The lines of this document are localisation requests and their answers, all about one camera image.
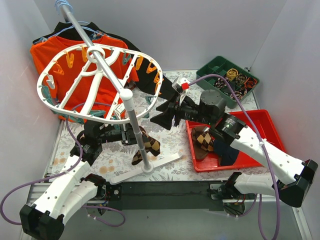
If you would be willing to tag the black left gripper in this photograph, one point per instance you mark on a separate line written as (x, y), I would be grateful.
(129, 133)

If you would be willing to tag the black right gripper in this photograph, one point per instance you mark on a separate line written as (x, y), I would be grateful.
(176, 110)

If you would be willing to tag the brown argyle sock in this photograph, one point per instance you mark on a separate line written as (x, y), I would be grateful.
(151, 145)
(202, 138)

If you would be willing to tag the dark navy sock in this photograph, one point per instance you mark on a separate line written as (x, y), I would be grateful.
(227, 155)

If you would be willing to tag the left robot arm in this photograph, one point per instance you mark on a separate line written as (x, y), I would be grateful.
(71, 189)

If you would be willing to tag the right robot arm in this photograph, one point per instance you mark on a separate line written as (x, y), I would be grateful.
(227, 136)

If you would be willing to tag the white oval clip hanger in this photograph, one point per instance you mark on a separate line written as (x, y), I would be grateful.
(111, 54)

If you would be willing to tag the floral table mat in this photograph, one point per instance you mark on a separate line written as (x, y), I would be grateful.
(116, 158)

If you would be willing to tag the silver stand pole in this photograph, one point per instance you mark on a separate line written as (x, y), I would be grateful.
(125, 94)

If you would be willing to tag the white stand base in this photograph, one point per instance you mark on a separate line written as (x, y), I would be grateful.
(143, 170)

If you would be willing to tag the floral rolled sock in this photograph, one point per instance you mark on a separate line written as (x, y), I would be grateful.
(220, 84)

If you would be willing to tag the orange t-shirt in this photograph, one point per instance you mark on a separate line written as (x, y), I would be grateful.
(64, 76)

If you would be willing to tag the yellow rolled sock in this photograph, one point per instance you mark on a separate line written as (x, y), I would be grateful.
(231, 74)

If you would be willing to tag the green compartment box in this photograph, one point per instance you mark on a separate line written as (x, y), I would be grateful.
(219, 67)

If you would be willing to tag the orange rolled sock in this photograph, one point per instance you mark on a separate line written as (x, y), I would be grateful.
(250, 83)

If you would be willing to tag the red plastic tray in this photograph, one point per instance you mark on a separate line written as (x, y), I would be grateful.
(247, 143)

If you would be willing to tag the black garment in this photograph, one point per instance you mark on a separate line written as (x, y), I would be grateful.
(145, 79)

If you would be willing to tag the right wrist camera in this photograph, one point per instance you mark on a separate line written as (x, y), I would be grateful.
(182, 86)

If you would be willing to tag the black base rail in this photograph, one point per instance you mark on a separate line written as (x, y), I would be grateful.
(163, 195)

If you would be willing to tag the aluminium frame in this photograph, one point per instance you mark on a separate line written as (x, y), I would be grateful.
(289, 181)

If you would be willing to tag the blue wire hanger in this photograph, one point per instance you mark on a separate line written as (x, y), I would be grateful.
(72, 22)

